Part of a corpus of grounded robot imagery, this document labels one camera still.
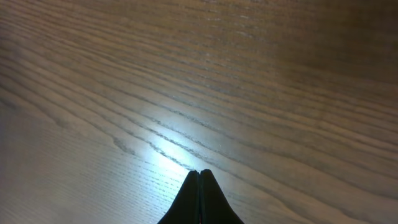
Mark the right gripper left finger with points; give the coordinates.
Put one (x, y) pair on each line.
(185, 208)

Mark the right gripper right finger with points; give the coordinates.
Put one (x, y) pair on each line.
(214, 207)

